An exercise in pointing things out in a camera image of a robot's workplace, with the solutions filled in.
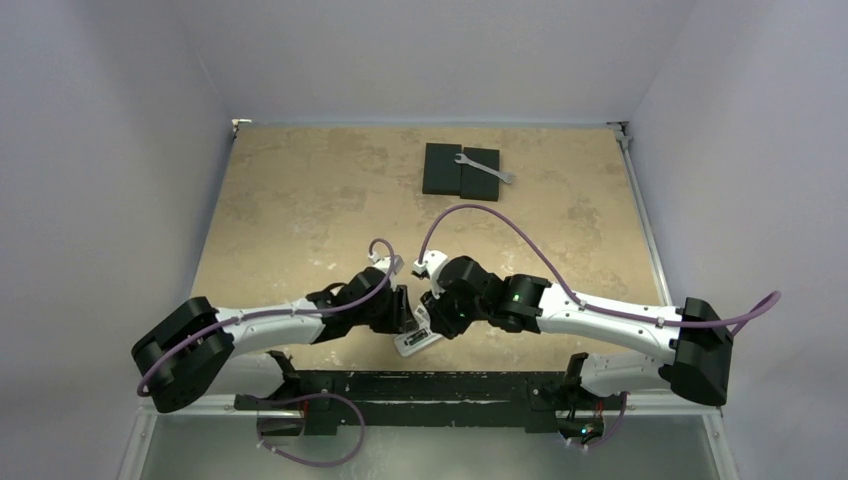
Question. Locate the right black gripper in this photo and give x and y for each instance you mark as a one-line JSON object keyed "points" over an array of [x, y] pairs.
{"points": [[431, 307]]}

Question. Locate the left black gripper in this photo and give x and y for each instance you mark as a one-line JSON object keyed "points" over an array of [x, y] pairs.
{"points": [[406, 321]]}

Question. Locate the white remote control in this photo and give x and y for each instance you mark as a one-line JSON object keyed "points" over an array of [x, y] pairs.
{"points": [[410, 343]]}

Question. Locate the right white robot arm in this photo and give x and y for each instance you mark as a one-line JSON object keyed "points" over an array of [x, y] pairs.
{"points": [[682, 349]]}

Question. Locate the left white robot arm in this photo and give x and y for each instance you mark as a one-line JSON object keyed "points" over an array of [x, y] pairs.
{"points": [[200, 349]]}

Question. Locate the right black foam block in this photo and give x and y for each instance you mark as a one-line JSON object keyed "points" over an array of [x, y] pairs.
{"points": [[477, 184]]}

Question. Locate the black foam block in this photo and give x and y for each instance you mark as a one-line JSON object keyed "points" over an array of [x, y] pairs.
{"points": [[442, 175], [477, 184]]}

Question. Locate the left black foam block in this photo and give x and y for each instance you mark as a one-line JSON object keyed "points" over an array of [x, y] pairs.
{"points": [[442, 175]]}

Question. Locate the silver wrench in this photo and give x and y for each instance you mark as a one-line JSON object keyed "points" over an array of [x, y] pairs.
{"points": [[505, 177]]}

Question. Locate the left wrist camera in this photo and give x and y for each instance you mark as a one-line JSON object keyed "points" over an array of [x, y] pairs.
{"points": [[390, 264]]}

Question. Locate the aluminium frame rail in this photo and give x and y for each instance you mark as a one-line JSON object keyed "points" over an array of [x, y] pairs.
{"points": [[718, 448]]}

